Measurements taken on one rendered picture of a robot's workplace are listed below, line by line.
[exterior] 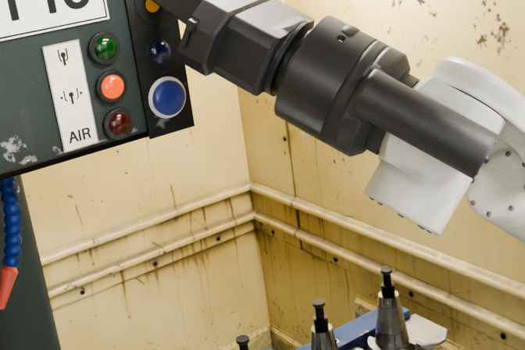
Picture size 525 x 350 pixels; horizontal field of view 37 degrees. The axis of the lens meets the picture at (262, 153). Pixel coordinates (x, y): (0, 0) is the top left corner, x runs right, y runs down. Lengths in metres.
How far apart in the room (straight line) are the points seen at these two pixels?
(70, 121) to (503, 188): 0.35
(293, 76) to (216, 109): 1.37
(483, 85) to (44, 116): 0.33
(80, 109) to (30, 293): 0.82
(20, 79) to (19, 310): 0.86
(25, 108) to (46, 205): 1.16
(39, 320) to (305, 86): 0.98
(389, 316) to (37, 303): 0.67
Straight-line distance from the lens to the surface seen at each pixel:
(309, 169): 1.81
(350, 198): 1.72
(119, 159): 1.84
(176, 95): 0.68
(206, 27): 0.58
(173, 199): 1.93
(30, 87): 0.64
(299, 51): 0.58
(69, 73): 0.65
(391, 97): 0.54
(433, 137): 0.54
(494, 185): 0.66
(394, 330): 1.04
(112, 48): 0.66
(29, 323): 1.47
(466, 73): 0.58
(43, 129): 0.65
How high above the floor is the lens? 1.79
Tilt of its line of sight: 18 degrees down
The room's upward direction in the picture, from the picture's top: 7 degrees counter-clockwise
